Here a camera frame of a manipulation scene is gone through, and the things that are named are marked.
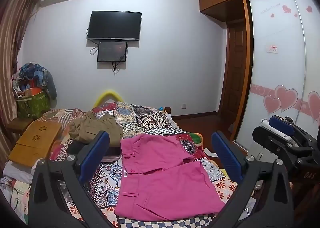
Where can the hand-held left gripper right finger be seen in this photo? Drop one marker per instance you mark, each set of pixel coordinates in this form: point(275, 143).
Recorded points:
point(226, 158)

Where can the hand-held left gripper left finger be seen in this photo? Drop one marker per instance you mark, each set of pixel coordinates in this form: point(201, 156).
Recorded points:
point(93, 156)

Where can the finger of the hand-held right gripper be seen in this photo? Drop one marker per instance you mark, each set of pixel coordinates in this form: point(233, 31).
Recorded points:
point(281, 125)

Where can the pink pants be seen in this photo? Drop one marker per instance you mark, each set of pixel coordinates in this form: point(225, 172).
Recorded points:
point(162, 183)

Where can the khaki pants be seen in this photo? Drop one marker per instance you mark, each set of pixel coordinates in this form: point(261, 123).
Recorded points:
point(95, 128)

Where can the white paper sheet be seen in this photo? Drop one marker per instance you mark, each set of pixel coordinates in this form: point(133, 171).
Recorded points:
point(210, 153)

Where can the mauve cloth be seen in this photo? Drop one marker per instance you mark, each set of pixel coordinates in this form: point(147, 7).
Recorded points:
point(112, 158)

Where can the black cloth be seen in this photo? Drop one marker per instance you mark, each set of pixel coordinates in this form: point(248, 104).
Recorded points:
point(75, 146)

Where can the orange floral bed sheet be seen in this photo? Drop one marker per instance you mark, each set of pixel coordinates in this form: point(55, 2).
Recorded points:
point(226, 185)

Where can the bamboo lap tray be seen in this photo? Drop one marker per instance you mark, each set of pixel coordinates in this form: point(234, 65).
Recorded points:
point(35, 143)

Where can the yellow hoop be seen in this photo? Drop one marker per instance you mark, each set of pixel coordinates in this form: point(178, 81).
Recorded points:
point(108, 94)

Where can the brown wooden door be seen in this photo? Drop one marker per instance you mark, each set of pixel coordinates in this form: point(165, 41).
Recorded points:
point(235, 73)

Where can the patchwork patterned blanket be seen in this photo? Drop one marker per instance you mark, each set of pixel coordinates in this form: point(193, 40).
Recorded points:
point(155, 120)

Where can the white folded cloth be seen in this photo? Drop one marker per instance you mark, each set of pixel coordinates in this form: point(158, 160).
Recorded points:
point(17, 171)

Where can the green patterned storage bag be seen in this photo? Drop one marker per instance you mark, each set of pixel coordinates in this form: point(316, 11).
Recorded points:
point(33, 105)

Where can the wooden bedside stool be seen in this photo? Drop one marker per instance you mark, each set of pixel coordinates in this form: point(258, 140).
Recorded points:
point(17, 126)

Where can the pile of mixed clothes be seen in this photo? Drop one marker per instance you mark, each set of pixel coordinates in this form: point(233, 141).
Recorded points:
point(35, 75)

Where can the striped brown curtain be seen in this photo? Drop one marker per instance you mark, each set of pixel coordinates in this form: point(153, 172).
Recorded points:
point(12, 43)

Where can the white wall socket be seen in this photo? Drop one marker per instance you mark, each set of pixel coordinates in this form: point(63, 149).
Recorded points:
point(183, 105)

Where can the small black wall monitor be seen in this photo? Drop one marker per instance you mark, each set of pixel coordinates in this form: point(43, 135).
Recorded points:
point(111, 51)

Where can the wall-mounted black television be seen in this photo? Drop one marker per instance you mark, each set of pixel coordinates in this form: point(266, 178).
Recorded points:
point(114, 25)

